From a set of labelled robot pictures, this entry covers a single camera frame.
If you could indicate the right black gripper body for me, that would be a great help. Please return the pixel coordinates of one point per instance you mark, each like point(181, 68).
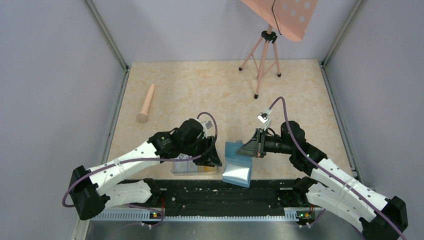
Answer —
point(261, 142)

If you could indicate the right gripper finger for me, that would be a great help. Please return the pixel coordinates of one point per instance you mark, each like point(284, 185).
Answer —
point(250, 145)
point(250, 154)

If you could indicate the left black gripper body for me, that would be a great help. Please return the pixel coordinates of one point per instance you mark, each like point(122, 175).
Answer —
point(206, 145)

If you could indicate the blue card holder wallet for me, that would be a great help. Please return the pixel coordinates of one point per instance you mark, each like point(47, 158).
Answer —
point(238, 168)

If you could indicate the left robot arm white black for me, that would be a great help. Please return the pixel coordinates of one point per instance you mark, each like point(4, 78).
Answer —
point(92, 190)

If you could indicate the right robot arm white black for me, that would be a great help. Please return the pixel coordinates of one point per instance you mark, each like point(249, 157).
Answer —
point(326, 185)

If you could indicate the clear acrylic card stand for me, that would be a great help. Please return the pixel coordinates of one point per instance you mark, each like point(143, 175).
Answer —
point(189, 168)

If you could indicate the pink tripod stand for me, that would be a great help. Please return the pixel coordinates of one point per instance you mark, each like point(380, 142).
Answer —
point(269, 38)

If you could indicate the pink perforated board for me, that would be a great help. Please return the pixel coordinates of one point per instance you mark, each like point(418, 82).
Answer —
point(290, 17)

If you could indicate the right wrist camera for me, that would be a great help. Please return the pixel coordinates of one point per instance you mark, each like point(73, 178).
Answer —
point(264, 118)

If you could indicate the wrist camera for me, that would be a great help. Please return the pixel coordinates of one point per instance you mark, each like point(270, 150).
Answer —
point(206, 125)
point(264, 118)

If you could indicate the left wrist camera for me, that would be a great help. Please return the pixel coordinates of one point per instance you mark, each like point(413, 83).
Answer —
point(206, 125)

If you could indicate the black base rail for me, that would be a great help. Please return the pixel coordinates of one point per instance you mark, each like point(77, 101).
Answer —
point(215, 198)

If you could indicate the aluminium slotted rail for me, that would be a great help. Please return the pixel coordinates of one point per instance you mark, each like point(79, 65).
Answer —
point(141, 215)

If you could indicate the pink cylindrical handle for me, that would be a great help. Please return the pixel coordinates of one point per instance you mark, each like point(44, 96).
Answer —
point(143, 114)

